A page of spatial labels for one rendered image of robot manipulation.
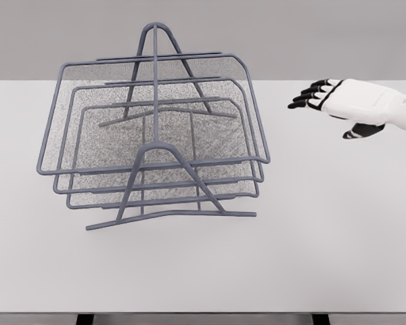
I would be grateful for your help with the grey mesh folder tray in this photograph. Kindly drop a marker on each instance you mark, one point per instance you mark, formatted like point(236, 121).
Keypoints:
point(105, 187)
point(88, 72)
point(98, 203)

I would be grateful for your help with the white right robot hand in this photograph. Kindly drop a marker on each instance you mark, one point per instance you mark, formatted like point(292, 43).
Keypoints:
point(355, 101)

